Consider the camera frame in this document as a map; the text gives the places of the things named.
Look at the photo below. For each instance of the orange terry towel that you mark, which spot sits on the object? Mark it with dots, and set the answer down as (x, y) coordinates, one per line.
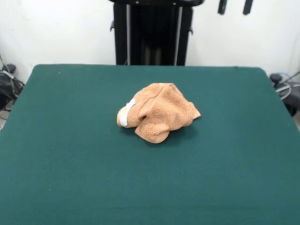
(164, 112)

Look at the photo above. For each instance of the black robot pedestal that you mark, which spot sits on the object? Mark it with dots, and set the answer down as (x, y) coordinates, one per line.
(152, 35)

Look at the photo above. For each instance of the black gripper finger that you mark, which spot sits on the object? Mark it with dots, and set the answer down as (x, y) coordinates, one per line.
(222, 5)
(248, 6)

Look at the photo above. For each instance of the dark green table cloth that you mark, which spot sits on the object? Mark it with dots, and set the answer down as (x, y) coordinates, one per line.
(70, 164)

